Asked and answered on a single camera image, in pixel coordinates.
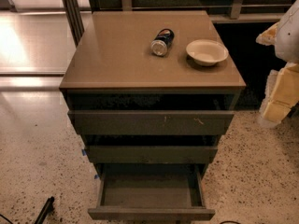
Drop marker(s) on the white bowl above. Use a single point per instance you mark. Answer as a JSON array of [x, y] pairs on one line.
[[207, 52]]

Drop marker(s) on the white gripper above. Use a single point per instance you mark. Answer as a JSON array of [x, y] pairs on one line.
[[290, 39]]

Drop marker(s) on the grey bottom drawer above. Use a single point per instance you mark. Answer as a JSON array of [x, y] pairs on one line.
[[158, 192]]

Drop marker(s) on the grey top drawer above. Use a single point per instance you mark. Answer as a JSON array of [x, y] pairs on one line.
[[128, 122]]

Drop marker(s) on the grey drawer cabinet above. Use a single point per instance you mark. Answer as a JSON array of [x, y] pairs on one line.
[[114, 69]]

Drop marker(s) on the grey drawer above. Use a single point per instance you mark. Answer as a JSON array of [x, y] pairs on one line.
[[150, 154], [158, 192], [128, 122]]

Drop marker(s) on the grey middle drawer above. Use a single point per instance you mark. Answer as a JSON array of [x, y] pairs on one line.
[[150, 154]]

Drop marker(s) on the blue Pepsi soda can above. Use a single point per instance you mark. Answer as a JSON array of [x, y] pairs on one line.
[[162, 42]]

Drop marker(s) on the black stand leg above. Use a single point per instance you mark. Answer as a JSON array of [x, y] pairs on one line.
[[46, 209]]

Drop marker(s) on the metal shelving frame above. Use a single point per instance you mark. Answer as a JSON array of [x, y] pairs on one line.
[[221, 11]]

